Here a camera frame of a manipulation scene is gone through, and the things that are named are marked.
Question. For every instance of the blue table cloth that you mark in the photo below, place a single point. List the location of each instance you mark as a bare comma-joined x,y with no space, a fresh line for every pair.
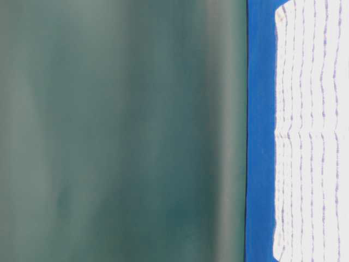
260,209

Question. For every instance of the white blue striped towel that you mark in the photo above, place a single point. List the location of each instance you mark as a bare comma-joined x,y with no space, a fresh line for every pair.
311,132

